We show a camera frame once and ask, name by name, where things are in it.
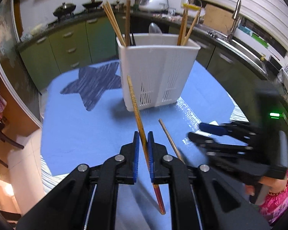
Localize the white window blinds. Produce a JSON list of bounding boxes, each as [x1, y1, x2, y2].
[[186, 0, 288, 53]]

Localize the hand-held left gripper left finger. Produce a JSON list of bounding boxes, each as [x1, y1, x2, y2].
[[16, 131, 141, 230]]

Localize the person's right forearm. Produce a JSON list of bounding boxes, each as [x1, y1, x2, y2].
[[258, 187, 288, 226]]

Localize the green kitchen cabinets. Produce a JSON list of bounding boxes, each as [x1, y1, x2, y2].
[[17, 13, 288, 137]]

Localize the person's right hand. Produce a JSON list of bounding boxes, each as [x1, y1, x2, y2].
[[244, 169, 288, 197]]

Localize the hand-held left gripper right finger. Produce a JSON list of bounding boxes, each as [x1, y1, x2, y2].
[[147, 131, 271, 230]]

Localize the wooden cutting board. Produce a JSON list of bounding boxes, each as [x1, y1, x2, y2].
[[204, 3, 233, 33]]

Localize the black frying pan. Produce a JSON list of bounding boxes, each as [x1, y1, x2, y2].
[[82, 0, 103, 10]]

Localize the white plastic utensil holder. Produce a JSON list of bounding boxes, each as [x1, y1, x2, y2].
[[116, 33, 201, 112]]

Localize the black wok with lid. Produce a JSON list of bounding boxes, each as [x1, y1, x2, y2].
[[53, 2, 77, 18]]

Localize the steel kitchen sink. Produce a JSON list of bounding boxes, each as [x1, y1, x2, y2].
[[221, 36, 271, 75]]

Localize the dark wooden chair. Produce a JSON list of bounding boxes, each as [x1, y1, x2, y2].
[[0, 115, 24, 168]]

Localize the small curved chrome tap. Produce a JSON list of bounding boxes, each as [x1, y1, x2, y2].
[[190, 0, 202, 24]]

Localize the thin brown wooden chopstick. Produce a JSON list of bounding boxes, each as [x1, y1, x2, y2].
[[158, 119, 186, 165]]

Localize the white rice cooker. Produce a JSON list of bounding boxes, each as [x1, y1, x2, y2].
[[139, 0, 170, 12]]

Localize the green box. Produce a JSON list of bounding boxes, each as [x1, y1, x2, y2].
[[252, 33, 269, 49]]

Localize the blue star-print tablecloth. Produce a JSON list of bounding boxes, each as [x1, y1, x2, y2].
[[40, 59, 250, 230]]

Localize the yellow-topped wooden utensil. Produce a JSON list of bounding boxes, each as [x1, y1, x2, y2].
[[182, 3, 201, 46]]

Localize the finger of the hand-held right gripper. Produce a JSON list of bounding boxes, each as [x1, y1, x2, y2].
[[188, 132, 267, 173], [199, 122, 263, 145]]

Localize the clear plastic spoon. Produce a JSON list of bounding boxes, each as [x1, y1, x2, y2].
[[148, 22, 162, 35]]

